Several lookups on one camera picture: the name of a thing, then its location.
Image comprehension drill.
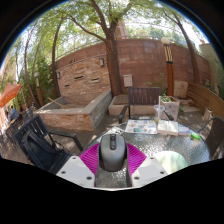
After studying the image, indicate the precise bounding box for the orange patio umbrella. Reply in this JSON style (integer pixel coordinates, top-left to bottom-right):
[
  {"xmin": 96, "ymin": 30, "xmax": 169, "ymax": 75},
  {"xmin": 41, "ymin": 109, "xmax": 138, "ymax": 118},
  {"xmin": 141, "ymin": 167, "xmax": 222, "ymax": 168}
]
[{"xmin": 0, "ymin": 83, "xmax": 23, "ymax": 109}]

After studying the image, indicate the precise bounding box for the curved wooden bench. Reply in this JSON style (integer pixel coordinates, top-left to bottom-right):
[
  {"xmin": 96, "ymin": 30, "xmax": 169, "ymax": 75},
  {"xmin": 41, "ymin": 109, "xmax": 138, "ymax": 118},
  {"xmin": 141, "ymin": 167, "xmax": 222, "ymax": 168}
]
[{"xmin": 186, "ymin": 82, "xmax": 224, "ymax": 120}]

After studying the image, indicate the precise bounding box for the slender leaning tree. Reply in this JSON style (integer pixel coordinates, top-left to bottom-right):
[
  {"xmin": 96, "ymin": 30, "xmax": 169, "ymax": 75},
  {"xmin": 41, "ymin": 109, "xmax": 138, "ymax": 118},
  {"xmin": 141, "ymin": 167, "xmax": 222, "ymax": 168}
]
[{"xmin": 162, "ymin": 9, "xmax": 201, "ymax": 85}]

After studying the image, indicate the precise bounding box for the thin pale blue booklet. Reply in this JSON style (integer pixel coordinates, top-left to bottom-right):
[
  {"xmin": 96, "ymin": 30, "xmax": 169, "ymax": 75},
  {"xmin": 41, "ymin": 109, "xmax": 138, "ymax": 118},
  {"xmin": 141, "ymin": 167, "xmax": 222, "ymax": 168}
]
[{"xmin": 178, "ymin": 124, "xmax": 193, "ymax": 137}]

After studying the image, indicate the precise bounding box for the black backpack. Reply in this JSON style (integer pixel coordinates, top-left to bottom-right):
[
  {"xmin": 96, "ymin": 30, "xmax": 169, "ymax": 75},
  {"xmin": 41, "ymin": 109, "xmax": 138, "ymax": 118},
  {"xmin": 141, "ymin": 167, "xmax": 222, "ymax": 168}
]
[{"xmin": 21, "ymin": 129, "xmax": 65, "ymax": 172}]

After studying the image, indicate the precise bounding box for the wooden garden lamp post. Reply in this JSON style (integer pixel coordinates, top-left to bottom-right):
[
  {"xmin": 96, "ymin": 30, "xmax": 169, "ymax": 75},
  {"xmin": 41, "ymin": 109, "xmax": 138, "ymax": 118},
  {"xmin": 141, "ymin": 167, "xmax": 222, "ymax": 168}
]
[{"xmin": 160, "ymin": 36, "xmax": 176, "ymax": 98}]

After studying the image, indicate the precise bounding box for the stone brick raised basin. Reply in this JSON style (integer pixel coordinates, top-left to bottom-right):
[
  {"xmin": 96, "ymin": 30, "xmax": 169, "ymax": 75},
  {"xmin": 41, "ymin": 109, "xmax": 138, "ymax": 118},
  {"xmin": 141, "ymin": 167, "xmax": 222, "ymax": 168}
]
[{"xmin": 33, "ymin": 89, "xmax": 114, "ymax": 132}]

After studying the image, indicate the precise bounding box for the thick white book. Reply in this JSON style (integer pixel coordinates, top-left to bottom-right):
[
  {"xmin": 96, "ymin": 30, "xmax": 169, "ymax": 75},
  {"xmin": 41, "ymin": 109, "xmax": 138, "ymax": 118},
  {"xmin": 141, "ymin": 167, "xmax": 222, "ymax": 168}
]
[{"xmin": 156, "ymin": 119, "xmax": 180, "ymax": 137}]

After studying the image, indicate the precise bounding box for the black and white printed paper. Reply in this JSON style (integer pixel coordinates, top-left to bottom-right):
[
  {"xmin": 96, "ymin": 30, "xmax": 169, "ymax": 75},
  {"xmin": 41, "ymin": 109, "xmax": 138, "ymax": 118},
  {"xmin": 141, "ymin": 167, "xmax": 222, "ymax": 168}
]
[{"xmin": 105, "ymin": 125, "xmax": 125, "ymax": 136}]

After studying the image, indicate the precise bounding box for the beige stone slab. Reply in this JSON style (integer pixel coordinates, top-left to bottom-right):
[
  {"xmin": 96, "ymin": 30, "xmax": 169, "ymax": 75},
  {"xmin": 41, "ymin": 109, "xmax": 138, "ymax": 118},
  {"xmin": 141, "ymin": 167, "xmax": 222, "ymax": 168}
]
[{"xmin": 173, "ymin": 79, "xmax": 190, "ymax": 99}]

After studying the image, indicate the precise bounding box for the white planter box with plant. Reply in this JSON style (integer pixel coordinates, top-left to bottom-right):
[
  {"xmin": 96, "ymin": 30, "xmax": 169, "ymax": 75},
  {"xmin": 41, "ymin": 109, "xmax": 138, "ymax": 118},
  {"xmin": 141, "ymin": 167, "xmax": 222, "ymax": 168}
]
[{"xmin": 159, "ymin": 94, "xmax": 181, "ymax": 122}]

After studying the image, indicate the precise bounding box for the dark wooden slatted chair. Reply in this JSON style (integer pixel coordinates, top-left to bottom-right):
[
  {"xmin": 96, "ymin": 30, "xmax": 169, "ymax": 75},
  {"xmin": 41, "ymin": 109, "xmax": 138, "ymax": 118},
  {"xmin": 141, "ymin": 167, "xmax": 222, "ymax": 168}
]
[{"xmin": 118, "ymin": 86, "xmax": 175, "ymax": 125}]

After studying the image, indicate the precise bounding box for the black slatted patio chair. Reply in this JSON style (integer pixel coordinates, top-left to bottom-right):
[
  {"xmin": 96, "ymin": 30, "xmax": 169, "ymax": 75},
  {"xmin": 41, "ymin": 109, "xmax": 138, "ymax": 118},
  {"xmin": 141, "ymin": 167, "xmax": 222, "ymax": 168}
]
[{"xmin": 12, "ymin": 114, "xmax": 85, "ymax": 174}]

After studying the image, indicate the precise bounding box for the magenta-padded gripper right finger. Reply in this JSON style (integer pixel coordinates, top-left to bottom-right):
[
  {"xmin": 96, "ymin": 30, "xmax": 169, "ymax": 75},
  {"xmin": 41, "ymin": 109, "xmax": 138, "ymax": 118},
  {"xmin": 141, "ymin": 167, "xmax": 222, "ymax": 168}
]
[{"xmin": 125, "ymin": 142, "xmax": 169, "ymax": 188}]

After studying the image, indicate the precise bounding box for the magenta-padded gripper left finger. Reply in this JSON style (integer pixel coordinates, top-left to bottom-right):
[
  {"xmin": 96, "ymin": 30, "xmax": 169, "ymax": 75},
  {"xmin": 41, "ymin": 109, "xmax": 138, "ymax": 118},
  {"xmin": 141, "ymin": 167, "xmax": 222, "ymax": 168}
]
[{"xmin": 55, "ymin": 142, "xmax": 101, "ymax": 188}]

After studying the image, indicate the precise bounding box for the pastel blob-shaped mouse pad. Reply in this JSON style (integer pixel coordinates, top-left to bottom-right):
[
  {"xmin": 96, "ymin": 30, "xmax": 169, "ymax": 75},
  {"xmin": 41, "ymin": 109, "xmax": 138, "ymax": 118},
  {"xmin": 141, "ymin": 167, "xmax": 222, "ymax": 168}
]
[{"xmin": 153, "ymin": 150, "xmax": 189, "ymax": 175}]

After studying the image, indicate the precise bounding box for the beige wall utility box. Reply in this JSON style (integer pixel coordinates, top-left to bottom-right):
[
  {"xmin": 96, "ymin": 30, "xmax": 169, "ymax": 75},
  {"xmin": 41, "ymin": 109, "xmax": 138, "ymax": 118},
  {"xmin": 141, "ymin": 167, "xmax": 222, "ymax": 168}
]
[{"xmin": 122, "ymin": 73, "xmax": 134, "ymax": 89}]

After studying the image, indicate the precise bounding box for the clear plastic cup with straw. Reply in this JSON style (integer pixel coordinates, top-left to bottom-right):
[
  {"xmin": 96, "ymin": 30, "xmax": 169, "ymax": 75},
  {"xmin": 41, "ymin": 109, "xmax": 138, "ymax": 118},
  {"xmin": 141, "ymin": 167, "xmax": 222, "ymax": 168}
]
[{"xmin": 153, "ymin": 96, "xmax": 166, "ymax": 132}]

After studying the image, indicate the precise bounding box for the dark wicker armchair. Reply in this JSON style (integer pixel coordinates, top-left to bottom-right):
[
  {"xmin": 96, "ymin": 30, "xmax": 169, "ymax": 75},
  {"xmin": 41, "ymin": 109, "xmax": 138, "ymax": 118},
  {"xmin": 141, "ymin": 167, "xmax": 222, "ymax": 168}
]
[{"xmin": 198, "ymin": 115, "xmax": 224, "ymax": 161}]

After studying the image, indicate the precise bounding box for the large forked tree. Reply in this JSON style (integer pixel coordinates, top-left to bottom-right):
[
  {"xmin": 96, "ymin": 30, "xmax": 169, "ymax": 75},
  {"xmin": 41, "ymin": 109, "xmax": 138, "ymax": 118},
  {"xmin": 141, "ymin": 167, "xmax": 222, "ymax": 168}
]
[{"xmin": 63, "ymin": 0, "xmax": 125, "ymax": 98}]

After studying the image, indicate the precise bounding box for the thin dark-trunked tree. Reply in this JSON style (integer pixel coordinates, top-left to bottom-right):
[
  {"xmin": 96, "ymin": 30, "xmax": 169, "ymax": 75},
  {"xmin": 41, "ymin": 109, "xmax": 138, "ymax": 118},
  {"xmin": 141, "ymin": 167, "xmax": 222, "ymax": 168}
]
[{"xmin": 50, "ymin": 14, "xmax": 68, "ymax": 99}]

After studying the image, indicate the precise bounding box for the colourful open magazine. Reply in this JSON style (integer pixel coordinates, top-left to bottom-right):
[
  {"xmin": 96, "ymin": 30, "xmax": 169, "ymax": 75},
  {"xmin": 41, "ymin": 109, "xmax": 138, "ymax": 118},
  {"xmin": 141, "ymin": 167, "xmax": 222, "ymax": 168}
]
[{"xmin": 124, "ymin": 119, "xmax": 158, "ymax": 136}]

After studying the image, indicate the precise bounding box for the dark grey computer mouse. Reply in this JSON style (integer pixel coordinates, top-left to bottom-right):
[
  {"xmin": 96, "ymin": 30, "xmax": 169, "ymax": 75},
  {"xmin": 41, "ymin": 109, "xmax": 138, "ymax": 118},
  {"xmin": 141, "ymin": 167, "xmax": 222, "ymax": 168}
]
[{"xmin": 98, "ymin": 133, "xmax": 128, "ymax": 173}]

